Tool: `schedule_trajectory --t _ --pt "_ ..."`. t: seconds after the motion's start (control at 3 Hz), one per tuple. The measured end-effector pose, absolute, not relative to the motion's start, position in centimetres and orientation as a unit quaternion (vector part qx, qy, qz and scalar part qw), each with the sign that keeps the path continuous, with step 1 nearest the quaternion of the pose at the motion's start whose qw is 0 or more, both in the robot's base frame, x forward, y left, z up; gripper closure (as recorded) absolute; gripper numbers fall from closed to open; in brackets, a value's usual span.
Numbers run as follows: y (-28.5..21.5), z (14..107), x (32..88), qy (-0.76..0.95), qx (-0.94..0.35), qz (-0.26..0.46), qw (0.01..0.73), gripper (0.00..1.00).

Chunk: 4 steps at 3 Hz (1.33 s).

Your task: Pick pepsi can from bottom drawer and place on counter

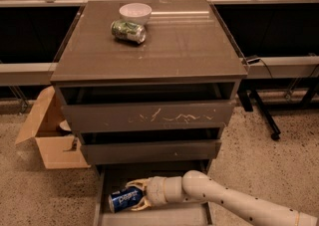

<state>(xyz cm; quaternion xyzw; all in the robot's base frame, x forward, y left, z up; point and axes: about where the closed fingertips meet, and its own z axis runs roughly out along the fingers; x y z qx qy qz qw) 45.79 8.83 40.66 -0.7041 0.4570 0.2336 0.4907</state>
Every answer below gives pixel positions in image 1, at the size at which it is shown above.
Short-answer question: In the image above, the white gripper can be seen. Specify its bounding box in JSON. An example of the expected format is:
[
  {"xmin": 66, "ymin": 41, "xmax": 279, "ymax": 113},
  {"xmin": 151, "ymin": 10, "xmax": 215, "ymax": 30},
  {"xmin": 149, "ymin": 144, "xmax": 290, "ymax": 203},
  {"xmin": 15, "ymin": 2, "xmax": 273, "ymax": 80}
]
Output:
[{"xmin": 126, "ymin": 176, "xmax": 166, "ymax": 211}]

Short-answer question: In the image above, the blue pepsi can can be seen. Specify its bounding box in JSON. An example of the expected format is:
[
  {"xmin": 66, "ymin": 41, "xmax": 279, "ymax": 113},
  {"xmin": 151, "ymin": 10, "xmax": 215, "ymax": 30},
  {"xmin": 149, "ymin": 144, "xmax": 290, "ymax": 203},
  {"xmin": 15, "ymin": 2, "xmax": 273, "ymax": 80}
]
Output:
[{"xmin": 108, "ymin": 186, "xmax": 144, "ymax": 213}]

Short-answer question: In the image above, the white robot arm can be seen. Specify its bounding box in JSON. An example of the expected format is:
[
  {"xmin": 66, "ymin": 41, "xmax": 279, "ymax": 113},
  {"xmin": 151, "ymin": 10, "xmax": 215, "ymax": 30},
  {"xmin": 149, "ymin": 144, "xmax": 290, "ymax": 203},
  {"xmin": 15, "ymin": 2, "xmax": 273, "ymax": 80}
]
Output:
[{"xmin": 127, "ymin": 170, "xmax": 319, "ymax": 226}]

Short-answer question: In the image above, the grey open bottom drawer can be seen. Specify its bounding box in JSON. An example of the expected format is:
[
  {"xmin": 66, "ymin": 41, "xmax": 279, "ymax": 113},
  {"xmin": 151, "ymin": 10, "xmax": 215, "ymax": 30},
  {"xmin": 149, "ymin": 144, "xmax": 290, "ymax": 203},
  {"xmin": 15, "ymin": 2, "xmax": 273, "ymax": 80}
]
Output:
[{"xmin": 93, "ymin": 160, "xmax": 213, "ymax": 226}]

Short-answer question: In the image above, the grey middle drawer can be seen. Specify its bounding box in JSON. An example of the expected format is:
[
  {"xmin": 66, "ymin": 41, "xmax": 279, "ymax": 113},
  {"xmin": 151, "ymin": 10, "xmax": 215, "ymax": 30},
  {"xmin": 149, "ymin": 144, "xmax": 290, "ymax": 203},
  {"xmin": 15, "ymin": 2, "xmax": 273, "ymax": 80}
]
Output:
[{"xmin": 81, "ymin": 127, "xmax": 221, "ymax": 165}]

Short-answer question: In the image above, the grey three-drawer cabinet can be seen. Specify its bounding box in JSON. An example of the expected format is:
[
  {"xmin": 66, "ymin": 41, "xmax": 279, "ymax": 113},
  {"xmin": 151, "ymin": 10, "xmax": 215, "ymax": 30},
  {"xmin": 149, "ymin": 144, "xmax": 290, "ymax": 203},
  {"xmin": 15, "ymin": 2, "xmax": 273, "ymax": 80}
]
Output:
[{"xmin": 49, "ymin": 0, "xmax": 248, "ymax": 226}]

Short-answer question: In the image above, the grey top drawer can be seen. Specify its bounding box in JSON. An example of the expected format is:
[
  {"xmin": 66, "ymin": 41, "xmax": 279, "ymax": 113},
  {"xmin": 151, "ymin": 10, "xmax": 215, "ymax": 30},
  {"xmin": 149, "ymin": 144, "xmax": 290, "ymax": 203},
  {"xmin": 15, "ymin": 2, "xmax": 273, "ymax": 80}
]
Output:
[{"xmin": 57, "ymin": 82, "xmax": 237, "ymax": 133}]

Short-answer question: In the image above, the green soda can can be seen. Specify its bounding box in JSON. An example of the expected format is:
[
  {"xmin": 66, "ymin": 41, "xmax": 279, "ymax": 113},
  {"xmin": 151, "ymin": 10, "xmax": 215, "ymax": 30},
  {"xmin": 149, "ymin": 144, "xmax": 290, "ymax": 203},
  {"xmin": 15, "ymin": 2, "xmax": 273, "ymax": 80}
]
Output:
[{"xmin": 111, "ymin": 20, "xmax": 147, "ymax": 44}]

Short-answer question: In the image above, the open cardboard box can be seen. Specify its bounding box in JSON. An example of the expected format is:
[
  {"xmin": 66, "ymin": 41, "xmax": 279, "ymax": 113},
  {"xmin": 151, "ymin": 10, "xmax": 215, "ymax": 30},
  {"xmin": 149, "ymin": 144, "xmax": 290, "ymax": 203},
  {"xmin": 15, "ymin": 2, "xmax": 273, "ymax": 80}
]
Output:
[{"xmin": 15, "ymin": 87, "xmax": 90, "ymax": 169}]

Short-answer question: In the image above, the black stand with wheel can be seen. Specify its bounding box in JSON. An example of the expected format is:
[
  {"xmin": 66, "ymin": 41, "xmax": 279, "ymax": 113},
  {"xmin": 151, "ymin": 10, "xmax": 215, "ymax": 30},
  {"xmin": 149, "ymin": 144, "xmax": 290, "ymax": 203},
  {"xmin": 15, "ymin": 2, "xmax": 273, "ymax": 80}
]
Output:
[{"xmin": 237, "ymin": 84, "xmax": 281, "ymax": 141}]

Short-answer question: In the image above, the white bowl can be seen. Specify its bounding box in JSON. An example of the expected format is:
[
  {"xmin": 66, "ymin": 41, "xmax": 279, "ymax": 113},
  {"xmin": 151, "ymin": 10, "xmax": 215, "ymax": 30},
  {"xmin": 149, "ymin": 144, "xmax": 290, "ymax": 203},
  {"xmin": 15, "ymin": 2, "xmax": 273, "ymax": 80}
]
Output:
[{"xmin": 119, "ymin": 3, "xmax": 153, "ymax": 25}]

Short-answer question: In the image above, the black cable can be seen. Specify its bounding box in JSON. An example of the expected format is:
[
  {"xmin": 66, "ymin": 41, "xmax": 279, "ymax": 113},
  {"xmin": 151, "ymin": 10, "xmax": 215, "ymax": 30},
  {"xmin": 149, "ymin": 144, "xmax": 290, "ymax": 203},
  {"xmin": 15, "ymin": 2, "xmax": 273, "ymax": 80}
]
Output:
[{"xmin": 241, "ymin": 54, "xmax": 274, "ymax": 79}]

